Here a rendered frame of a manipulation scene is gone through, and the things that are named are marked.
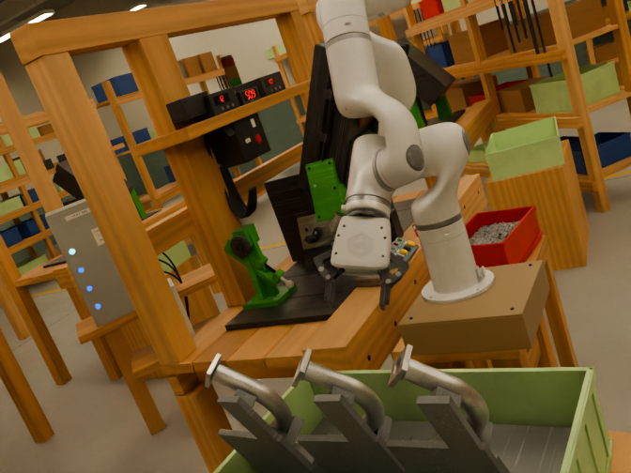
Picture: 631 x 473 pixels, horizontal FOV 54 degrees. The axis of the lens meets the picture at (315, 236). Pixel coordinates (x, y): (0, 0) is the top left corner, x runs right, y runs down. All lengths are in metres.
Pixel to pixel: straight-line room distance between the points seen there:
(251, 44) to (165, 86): 10.46
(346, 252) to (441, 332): 0.50
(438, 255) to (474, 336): 0.22
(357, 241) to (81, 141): 1.02
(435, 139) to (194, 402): 1.12
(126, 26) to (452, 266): 1.26
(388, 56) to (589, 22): 3.43
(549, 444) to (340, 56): 0.79
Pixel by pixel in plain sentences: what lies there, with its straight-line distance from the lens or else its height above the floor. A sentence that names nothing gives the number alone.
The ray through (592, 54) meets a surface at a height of 0.42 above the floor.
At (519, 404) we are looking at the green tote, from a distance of 1.24.
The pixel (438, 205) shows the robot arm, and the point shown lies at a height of 1.18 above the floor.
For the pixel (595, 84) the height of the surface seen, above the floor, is 0.84.
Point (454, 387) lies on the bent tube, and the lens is 0.86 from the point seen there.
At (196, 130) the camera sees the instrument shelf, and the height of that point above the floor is 1.52.
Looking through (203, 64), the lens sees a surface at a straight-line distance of 8.87.
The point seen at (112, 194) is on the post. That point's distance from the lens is 1.89.
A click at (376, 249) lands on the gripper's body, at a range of 1.07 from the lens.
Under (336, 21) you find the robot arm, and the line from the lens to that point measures 1.23.
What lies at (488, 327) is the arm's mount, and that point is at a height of 0.91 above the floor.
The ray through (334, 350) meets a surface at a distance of 1.63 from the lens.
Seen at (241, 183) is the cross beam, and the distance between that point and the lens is 2.48.
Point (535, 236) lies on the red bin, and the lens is 2.17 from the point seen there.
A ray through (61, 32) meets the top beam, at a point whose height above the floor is 1.90.
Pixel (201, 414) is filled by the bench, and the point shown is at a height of 0.69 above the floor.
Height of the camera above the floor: 1.57
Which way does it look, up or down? 14 degrees down
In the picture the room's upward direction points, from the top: 20 degrees counter-clockwise
